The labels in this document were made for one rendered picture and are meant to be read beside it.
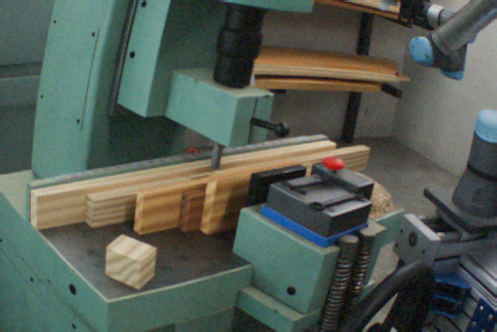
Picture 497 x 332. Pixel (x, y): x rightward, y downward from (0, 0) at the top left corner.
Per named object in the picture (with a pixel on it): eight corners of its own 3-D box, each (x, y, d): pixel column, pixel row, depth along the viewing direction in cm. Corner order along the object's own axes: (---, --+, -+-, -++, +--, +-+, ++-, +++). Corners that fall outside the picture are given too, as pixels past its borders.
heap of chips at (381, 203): (372, 219, 105) (379, 197, 104) (307, 185, 114) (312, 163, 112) (400, 208, 111) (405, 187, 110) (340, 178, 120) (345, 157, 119)
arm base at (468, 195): (478, 192, 155) (486, 156, 151) (508, 216, 142) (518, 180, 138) (441, 192, 148) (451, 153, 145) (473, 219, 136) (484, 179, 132)
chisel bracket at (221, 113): (226, 160, 92) (238, 96, 90) (159, 125, 101) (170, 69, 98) (266, 153, 98) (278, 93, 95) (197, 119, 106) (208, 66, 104)
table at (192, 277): (157, 385, 65) (160, 348, 63) (25, 256, 83) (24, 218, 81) (434, 259, 108) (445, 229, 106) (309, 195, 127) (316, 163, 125)
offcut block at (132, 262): (139, 289, 73) (141, 261, 72) (105, 275, 74) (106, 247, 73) (154, 276, 77) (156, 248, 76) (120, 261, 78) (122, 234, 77)
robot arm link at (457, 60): (427, 70, 163) (432, 32, 159) (447, 73, 169) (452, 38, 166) (447, 80, 157) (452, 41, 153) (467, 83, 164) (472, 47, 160)
